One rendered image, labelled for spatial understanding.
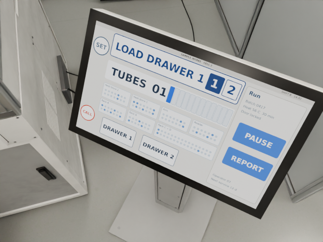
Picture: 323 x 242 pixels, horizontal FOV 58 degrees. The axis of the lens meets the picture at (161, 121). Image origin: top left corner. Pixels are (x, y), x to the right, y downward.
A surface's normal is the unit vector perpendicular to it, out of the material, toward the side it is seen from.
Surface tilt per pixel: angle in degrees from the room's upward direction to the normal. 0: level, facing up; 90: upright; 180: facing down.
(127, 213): 5
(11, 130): 90
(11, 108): 90
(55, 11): 0
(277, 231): 0
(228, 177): 50
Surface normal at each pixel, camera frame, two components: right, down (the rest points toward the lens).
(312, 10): -0.98, 0.16
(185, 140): -0.33, 0.31
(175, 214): 0.00, -0.47
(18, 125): 0.27, 0.85
